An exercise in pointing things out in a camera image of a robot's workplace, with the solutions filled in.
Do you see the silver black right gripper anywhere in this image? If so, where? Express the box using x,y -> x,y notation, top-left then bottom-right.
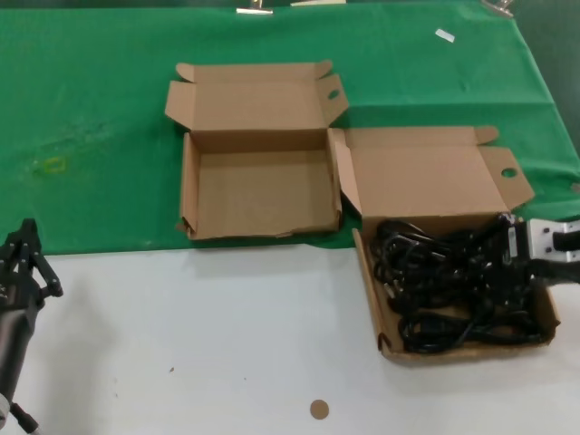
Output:
497,211 -> 580,291

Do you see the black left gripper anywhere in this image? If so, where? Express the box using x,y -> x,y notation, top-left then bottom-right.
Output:
0,217 -> 64,325

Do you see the black power cord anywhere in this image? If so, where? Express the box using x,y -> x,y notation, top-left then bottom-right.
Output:
434,212 -> 536,291
382,271 -> 536,318
401,312 -> 545,355
369,218 -> 454,277

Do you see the open cardboard box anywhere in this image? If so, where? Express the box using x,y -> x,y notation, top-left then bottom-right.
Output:
328,125 -> 562,369
163,60 -> 350,241

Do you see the green tablecloth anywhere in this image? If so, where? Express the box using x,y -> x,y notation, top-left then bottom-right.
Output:
0,0 -> 580,257

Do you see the metal cloth clip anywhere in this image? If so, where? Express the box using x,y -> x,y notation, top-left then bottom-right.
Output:
481,0 -> 516,19

